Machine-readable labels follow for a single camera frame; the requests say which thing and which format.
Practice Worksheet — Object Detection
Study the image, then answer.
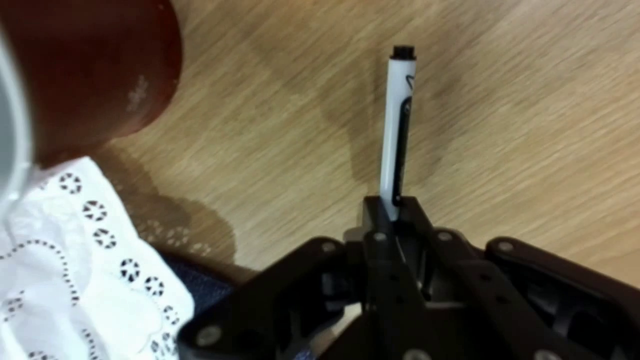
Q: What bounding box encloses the navy blue cloth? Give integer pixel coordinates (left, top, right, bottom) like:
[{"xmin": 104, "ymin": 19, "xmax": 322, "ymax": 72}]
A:
[{"xmin": 164, "ymin": 256, "xmax": 243, "ymax": 315}]

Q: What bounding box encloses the red and white mug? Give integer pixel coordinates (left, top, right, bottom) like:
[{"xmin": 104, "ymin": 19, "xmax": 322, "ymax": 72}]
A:
[{"xmin": 0, "ymin": 0, "xmax": 183, "ymax": 209}]

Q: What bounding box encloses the white lace doily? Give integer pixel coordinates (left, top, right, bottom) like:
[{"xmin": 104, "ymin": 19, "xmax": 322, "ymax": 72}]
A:
[{"xmin": 0, "ymin": 159, "xmax": 194, "ymax": 360}]

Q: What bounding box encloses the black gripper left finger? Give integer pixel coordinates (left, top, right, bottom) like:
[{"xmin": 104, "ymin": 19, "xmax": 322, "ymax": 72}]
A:
[{"xmin": 178, "ymin": 196, "xmax": 392, "ymax": 360}]

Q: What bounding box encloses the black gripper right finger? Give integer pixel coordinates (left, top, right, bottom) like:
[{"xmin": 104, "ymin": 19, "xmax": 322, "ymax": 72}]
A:
[{"xmin": 397, "ymin": 198, "xmax": 640, "ymax": 360}]

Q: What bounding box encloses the small black white brush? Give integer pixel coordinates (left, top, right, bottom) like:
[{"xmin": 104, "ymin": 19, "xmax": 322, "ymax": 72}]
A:
[{"xmin": 380, "ymin": 47, "xmax": 417, "ymax": 220}]

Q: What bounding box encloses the round wooden table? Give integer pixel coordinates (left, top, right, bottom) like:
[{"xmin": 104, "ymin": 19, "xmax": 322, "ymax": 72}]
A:
[{"xmin": 93, "ymin": 0, "xmax": 640, "ymax": 357}]

